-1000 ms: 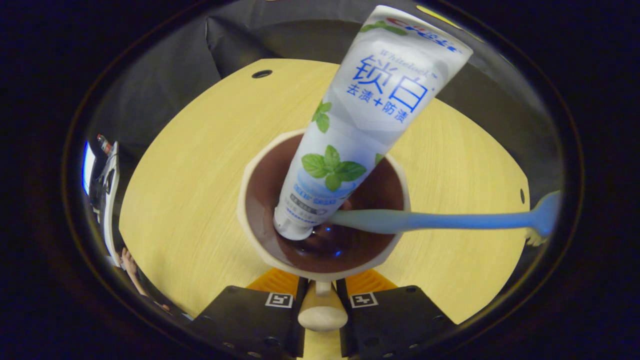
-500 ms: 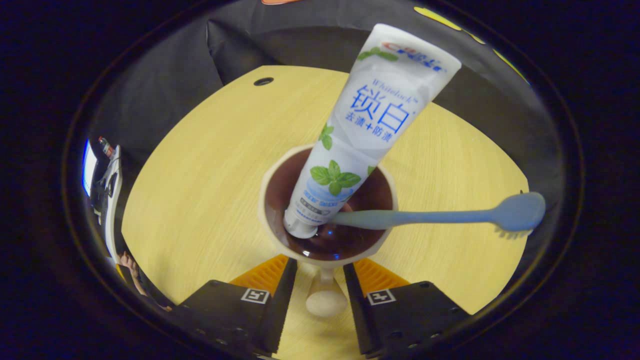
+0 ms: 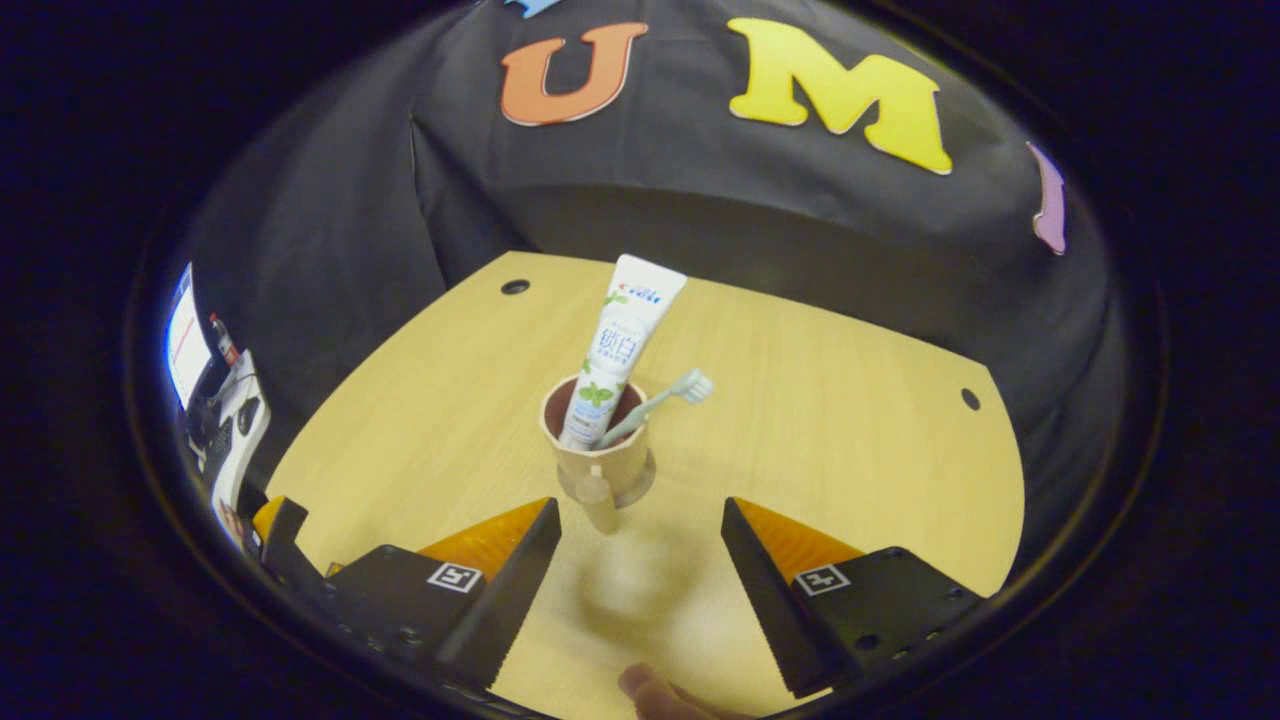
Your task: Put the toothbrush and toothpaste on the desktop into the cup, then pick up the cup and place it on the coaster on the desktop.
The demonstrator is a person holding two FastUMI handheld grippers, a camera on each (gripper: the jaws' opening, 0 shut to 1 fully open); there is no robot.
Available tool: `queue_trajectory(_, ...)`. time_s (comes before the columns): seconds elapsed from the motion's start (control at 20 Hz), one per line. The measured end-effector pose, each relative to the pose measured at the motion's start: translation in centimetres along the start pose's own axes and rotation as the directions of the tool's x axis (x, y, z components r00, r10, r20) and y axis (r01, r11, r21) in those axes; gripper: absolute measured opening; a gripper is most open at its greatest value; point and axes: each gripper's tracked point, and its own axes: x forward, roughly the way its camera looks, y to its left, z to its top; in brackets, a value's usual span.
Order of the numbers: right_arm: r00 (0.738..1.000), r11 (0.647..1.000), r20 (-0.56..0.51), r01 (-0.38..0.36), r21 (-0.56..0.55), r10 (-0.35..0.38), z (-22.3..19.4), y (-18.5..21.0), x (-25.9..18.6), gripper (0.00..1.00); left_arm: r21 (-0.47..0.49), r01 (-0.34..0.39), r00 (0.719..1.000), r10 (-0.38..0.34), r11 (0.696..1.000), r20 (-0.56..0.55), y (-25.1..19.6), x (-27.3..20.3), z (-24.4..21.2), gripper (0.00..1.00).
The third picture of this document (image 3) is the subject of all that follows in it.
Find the white toothpaste tube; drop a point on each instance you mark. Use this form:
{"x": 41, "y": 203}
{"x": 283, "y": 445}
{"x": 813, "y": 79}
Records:
{"x": 625, "y": 340}

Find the computer monitor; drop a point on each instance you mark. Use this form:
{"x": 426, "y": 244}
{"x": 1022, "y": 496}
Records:
{"x": 187, "y": 340}

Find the red bottle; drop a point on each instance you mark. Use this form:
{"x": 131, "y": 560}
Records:
{"x": 224, "y": 342}

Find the pale green toothbrush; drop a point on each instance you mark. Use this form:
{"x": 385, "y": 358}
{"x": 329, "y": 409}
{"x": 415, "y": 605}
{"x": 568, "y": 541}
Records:
{"x": 660, "y": 400}

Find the wooden desktop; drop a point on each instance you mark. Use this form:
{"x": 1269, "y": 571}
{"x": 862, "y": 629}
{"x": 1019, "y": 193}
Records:
{"x": 820, "y": 440}

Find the black computer mouse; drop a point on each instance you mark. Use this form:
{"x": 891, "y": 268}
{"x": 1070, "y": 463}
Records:
{"x": 248, "y": 416}

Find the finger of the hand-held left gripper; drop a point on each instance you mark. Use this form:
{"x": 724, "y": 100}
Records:
{"x": 285, "y": 540}

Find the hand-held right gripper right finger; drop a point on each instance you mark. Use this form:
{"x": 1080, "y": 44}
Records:
{"x": 765, "y": 600}

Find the black backdrop cloth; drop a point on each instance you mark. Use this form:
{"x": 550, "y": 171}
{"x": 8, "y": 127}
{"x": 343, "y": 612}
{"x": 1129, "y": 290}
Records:
{"x": 700, "y": 200}

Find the black keyboard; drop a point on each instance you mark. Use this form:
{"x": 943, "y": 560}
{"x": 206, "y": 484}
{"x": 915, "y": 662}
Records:
{"x": 217, "y": 445}

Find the beige cup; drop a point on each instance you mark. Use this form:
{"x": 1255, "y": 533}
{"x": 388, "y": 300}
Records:
{"x": 600, "y": 470}

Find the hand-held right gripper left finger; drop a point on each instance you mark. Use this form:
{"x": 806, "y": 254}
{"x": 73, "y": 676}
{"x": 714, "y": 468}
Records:
{"x": 510, "y": 600}

